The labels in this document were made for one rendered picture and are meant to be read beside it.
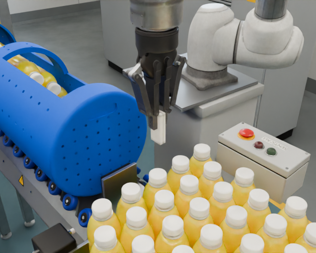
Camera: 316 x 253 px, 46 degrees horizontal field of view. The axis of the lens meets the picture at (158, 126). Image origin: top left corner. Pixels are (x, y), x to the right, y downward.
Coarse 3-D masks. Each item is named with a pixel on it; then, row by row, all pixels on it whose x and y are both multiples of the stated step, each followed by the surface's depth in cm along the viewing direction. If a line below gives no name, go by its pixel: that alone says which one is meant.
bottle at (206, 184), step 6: (204, 174) 83; (204, 180) 83; (210, 180) 82; (216, 180) 83; (222, 180) 83; (198, 186) 84; (204, 186) 83; (210, 186) 82; (204, 192) 83; (210, 192) 82
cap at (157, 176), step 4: (156, 168) 82; (160, 168) 82; (152, 172) 81; (156, 172) 81; (160, 172) 81; (164, 172) 80; (152, 176) 79; (156, 176) 79; (160, 176) 79; (164, 176) 79; (152, 180) 79; (156, 180) 79; (160, 180) 79; (164, 180) 79; (156, 184) 79; (160, 184) 80
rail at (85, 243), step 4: (80, 244) 79; (84, 244) 79; (88, 244) 80; (76, 248) 78; (80, 248) 79; (84, 248) 80; (88, 248) 80; (68, 252) 77; (72, 252) 77; (76, 252) 78; (80, 252) 79; (84, 252) 80
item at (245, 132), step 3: (243, 129) 94; (246, 129) 94; (249, 129) 94; (240, 132) 93; (243, 132) 93; (246, 132) 93; (249, 132) 93; (252, 132) 93; (243, 135) 92; (246, 135) 92; (249, 135) 92; (252, 135) 92
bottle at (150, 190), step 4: (148, 180) 81; (148, 184) 82; (152, 184) 80; (164, 184) 80; (168, 184) 82; (144, 188) 82; (148, 188) 81; (152, 188) 80; (156, 188) 80; (160, 188) 80; (164, 188) 81; (168, 188) 81; (144, 192) 82; (148, 192) 81; (152, 192) 80; (172, 192) 83; (144, 196) 82; (148, 196) 81; (152, 196) 80; (148, 200) 81; (152, 200) 80; (148, 204) 81; (152, 204) 81; (148, 208) 82; (148, 212) 82
